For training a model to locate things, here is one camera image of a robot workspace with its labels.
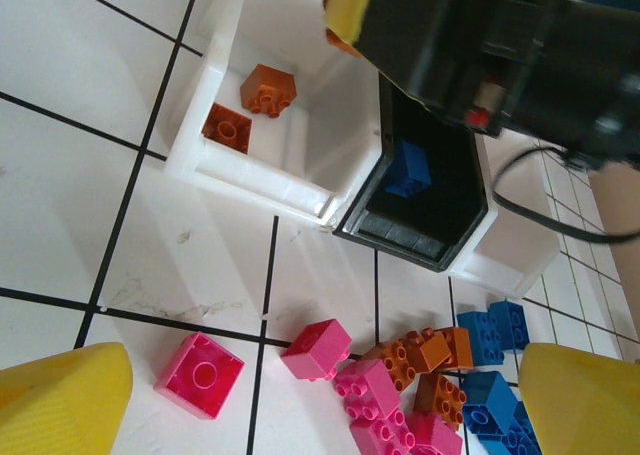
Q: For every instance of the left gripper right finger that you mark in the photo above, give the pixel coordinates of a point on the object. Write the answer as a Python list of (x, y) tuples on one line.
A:
[(585, 405)]

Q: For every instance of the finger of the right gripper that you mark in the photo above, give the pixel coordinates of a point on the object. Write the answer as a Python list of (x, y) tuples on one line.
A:
[(350, 5)]

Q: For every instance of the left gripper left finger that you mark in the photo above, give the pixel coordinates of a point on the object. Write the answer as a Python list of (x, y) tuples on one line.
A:
[(60, 405)]

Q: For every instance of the blue square lego brick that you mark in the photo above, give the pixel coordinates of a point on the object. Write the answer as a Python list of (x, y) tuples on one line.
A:
[(410, 170), (480, 335), (512, 322), (490, 407)]

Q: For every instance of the blue long lego brick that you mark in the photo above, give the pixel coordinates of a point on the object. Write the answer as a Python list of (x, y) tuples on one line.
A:
[(522, 440)]

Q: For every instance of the white plastic bin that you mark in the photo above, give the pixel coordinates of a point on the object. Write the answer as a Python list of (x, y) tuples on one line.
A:
[(505, 270), (320, 125)]

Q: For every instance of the black plastic bin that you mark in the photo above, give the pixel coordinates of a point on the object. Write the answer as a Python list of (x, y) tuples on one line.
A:
[(450, 200)]

